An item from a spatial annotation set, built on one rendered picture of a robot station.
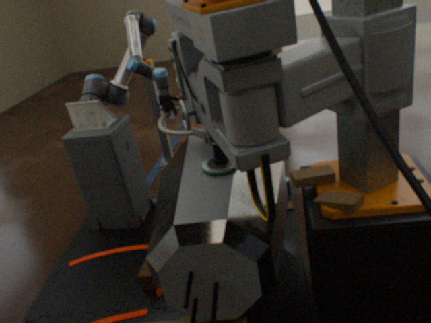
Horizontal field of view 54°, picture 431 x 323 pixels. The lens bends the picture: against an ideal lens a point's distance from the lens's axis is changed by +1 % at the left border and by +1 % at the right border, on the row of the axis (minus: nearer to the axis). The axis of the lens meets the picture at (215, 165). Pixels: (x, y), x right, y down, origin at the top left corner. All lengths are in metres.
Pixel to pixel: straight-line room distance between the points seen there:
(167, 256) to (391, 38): 1.25
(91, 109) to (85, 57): 6.90
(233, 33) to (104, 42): 8.66
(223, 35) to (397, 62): 0.81
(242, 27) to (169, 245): 1.04
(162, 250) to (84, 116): 1.65
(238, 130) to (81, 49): 8.83
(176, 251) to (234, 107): 0.75
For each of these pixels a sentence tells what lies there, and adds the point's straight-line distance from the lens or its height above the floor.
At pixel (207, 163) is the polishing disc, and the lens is 2.27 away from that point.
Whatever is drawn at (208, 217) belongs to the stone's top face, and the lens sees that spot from 1.87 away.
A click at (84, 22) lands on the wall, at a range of 9.93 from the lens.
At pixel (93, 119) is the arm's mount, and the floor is 0.93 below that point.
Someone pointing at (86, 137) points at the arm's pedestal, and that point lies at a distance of 3.24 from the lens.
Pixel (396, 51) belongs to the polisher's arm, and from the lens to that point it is 1.79.
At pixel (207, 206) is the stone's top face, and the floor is 0.85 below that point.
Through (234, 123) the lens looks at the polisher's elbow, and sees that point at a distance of 1.41.
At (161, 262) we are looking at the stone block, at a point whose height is 0.71.
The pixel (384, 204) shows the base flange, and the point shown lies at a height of 0.78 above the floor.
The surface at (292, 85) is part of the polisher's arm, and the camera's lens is 1.47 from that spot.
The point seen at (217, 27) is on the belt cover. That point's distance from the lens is 1.21.
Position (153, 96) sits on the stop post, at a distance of 4.22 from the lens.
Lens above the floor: 1.87
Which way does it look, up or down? 26 degrees down
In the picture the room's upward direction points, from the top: 11 degrees counter-clockwise
